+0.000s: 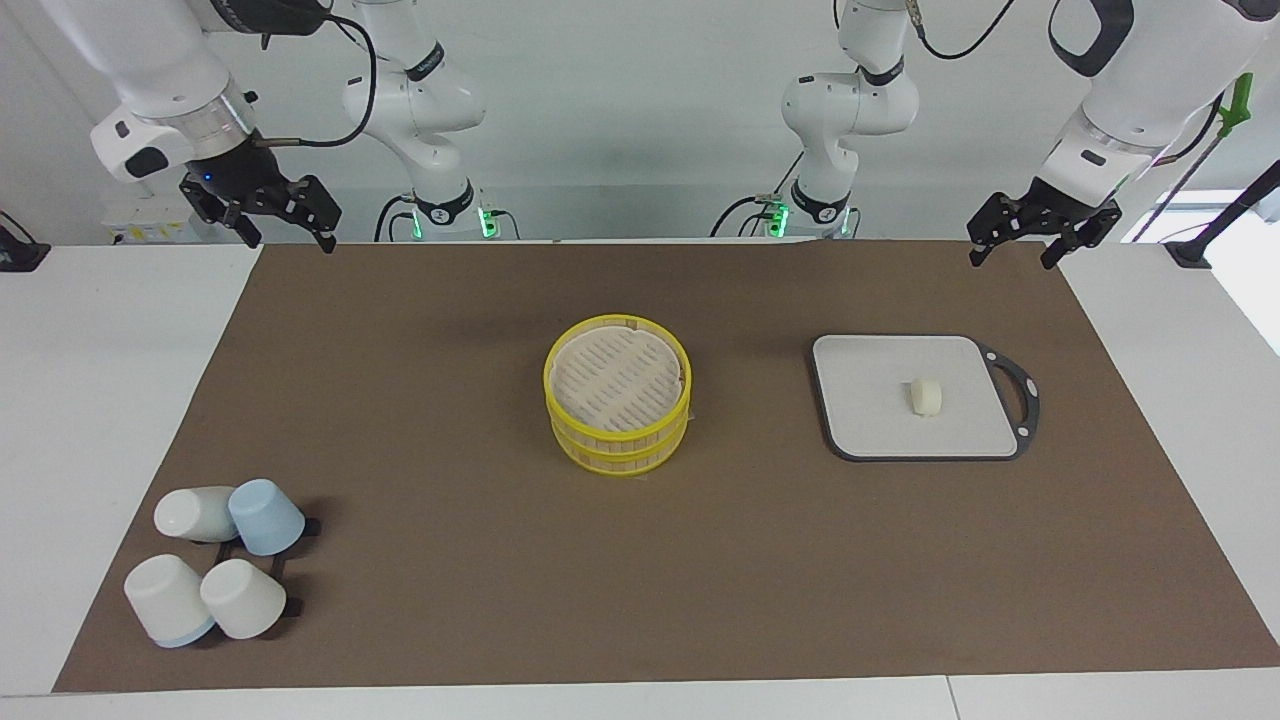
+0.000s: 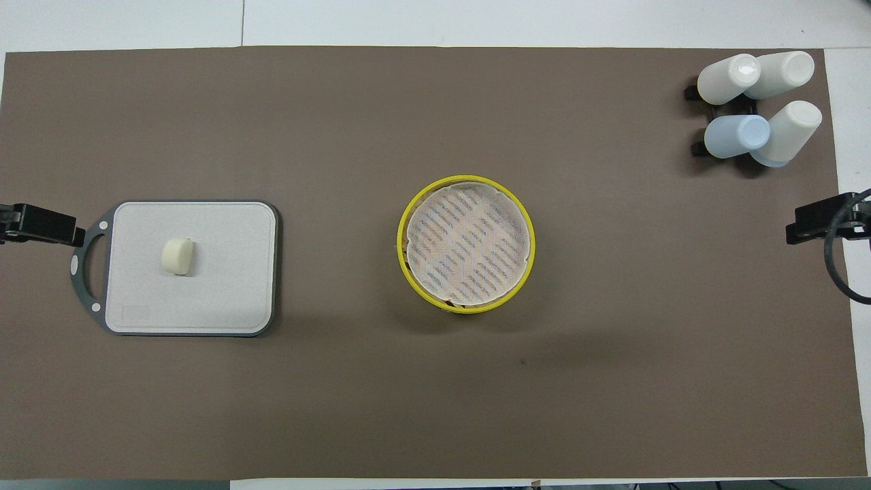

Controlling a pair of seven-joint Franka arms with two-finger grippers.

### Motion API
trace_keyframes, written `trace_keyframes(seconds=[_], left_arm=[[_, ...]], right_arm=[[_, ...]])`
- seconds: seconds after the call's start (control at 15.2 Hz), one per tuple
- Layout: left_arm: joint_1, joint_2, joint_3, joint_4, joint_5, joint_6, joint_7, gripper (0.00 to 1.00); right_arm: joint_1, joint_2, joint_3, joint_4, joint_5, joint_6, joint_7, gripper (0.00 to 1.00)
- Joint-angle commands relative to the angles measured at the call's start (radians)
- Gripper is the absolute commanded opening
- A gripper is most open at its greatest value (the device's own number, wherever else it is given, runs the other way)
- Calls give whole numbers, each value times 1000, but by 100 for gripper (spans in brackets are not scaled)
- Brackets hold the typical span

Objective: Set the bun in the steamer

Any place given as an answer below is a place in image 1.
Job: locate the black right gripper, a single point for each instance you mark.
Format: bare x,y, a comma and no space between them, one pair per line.
245,180

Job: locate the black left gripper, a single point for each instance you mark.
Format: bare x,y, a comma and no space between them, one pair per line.
1045,210

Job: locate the cream steamed bun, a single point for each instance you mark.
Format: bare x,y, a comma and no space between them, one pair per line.
925,397

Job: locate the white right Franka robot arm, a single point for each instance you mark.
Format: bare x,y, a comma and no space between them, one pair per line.
160,60

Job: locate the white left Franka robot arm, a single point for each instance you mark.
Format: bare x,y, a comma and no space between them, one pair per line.
1150,100

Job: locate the yellow bamboo steamer basket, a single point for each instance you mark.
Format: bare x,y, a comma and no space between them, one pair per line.
620,460

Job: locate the grey cutting board dark rim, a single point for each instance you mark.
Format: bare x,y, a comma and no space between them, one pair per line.
900,400

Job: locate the black tripod pole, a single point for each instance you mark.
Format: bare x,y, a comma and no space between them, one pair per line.
1240,205

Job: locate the black table clamp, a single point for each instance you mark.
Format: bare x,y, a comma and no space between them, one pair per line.
20,255

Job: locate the green clamp on pole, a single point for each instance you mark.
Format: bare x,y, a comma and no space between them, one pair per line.
1238,100

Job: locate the light blue plastic cup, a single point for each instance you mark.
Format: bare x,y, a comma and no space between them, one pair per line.
265,515

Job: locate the white plastic cup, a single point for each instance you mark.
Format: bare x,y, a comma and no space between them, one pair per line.
165,598
190,512

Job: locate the brown table mat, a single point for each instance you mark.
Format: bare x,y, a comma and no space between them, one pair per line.
450,560

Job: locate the cream plastic cup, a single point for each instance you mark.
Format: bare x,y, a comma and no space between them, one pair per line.
242,598

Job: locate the black cup rack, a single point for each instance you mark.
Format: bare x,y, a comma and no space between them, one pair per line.
293,606

